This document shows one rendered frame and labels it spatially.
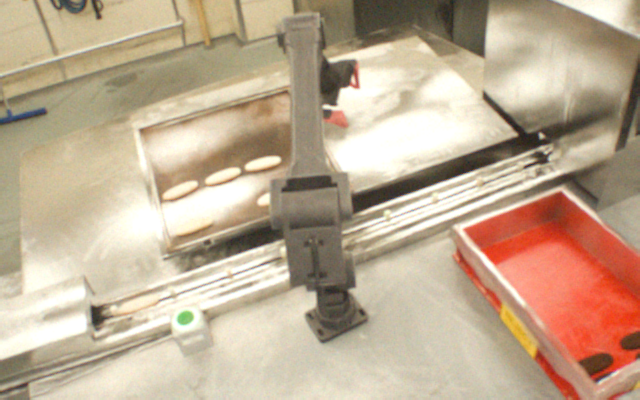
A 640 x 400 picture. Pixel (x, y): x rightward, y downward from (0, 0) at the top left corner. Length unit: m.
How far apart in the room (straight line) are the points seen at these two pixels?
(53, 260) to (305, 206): 1.02
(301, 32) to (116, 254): 0.84
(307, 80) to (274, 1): 3.83
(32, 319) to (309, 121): 0.80
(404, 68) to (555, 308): 0.96
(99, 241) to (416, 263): 0.87
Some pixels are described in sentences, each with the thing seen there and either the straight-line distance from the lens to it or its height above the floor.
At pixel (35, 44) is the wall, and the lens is 4.85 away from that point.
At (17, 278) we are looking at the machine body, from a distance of 1.58.
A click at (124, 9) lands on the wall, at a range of 4.74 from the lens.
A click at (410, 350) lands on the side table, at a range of 1.10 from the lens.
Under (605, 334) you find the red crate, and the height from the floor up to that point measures 0.82.
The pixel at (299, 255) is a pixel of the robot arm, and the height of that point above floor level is 1.25.
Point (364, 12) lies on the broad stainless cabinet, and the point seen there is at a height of 0.74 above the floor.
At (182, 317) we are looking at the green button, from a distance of 1.12.
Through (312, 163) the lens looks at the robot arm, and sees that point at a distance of 0.70.
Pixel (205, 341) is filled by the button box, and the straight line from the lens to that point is 1.14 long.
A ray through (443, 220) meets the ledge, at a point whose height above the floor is 0.86.
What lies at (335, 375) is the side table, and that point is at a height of 0.82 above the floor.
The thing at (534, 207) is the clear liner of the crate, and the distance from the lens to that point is 1.30.
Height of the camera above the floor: 1.74
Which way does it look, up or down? 38 degrees down
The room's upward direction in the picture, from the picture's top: 8 degrees counter-clockwise
